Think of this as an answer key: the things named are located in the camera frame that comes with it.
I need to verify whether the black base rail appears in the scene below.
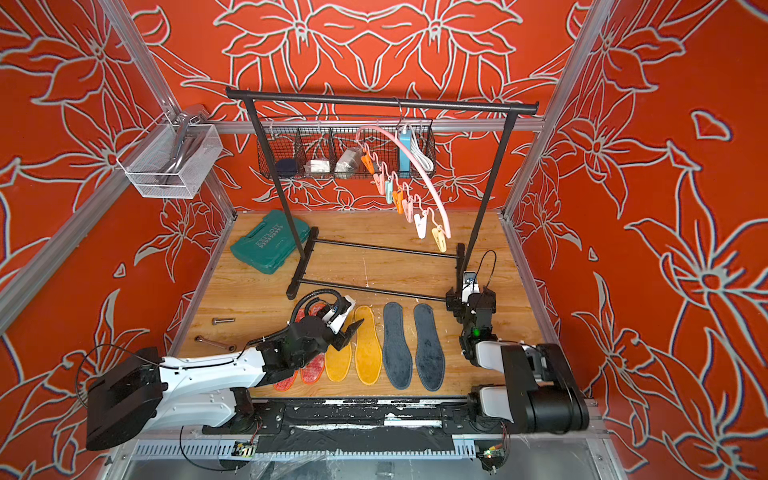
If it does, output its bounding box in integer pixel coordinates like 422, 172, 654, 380
202, 397, 515, 455

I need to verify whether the steel bolt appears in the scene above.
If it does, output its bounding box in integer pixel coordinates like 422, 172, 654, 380
211, 318, 236, 326

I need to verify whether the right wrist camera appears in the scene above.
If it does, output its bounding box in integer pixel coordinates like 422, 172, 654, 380
461, 271, 480, 303

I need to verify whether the green tool case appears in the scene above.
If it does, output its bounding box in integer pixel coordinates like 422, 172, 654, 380
230, 210, 296, 275

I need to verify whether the black wire basket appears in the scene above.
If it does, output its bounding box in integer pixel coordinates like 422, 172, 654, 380
254, 117, 437, 180

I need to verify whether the metal wrench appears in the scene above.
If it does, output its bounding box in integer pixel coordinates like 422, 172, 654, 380
194, 335, 237, 352

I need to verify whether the red patterned insole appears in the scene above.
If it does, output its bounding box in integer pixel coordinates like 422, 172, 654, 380
273, 310, 305, 392

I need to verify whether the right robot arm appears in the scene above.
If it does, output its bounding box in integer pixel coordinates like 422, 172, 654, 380
446, 288, 590, 435

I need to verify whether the yellow insole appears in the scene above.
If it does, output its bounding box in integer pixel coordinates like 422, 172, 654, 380
325, 345, 352, 382
355, 306, 383, 385

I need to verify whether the white cable in basket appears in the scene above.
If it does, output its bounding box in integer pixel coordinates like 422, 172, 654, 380
411, 139, 436, 175

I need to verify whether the blue box in basket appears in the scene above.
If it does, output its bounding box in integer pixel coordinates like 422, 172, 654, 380
397, 126, 412, 179

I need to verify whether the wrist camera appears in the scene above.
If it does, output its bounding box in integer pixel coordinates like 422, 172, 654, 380
323, 295, 356, 334
461, 271, 480, 303

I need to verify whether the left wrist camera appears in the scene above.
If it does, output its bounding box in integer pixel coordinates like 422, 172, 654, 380
323, 295, 356, 334

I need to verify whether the dark grey insole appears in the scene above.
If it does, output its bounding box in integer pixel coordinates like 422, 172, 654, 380
413, 304, 446, 392
383, 302, 413, 390

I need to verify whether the white mesh basket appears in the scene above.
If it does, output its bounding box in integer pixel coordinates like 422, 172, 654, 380
118, 104, 223, 200

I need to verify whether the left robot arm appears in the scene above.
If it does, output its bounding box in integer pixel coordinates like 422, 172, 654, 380
86, 288, 362, 451

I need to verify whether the pink clip hanger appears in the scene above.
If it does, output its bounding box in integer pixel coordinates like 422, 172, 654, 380
354, 120, 453, 253

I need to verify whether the black garment rack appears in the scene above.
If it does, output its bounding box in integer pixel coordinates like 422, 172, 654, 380
226, 87, 539, 303

